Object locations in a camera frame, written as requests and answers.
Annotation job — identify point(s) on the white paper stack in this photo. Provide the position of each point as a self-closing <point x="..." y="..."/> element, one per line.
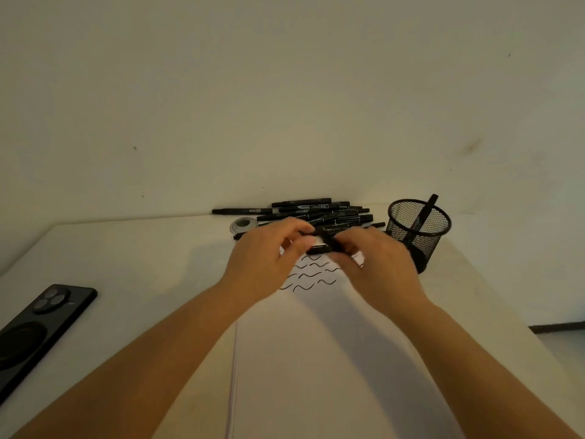
<point x="320" y="361"/>

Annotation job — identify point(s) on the person's right thumb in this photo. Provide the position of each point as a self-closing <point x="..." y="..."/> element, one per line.
<point x="347" y="249"/>

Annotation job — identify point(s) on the person's left thumb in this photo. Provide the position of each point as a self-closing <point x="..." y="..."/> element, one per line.
<point x="299" y="247"/>

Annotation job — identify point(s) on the black marker with cap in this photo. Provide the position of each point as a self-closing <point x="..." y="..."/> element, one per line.
<point x="426" y="212"/>

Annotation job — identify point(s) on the person's left hand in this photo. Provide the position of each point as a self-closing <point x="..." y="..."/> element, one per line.
<point x="256" y="255"/>

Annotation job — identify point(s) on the black smartphone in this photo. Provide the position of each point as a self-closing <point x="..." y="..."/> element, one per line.
<point x="36" y="329"/>

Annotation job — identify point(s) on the black marker cap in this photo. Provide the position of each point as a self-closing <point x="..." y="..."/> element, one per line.
<point x="319" y="250"/>

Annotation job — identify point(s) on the person's right hand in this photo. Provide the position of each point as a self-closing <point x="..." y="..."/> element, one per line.
<point x="384" y="274"/>

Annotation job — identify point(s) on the person's right forearm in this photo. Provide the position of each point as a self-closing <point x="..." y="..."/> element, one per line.
<point x="470" y="370"/>

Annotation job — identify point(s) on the person's left forearm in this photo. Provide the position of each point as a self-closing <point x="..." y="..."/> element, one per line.
<point x="151" y="361"/>

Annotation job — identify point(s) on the pile of black markers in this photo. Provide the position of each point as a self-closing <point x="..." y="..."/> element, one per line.
<point x="329" y="214"/>

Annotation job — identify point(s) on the silver round desk grommet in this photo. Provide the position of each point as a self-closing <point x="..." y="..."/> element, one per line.
<point x="242" y="225"/>

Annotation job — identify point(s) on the black mesh pen holder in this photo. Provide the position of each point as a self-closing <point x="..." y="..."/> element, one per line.
<point x="422" y="237"/>

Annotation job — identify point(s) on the black marker pen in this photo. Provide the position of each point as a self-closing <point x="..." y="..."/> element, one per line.
<point x="330" y="237"/>

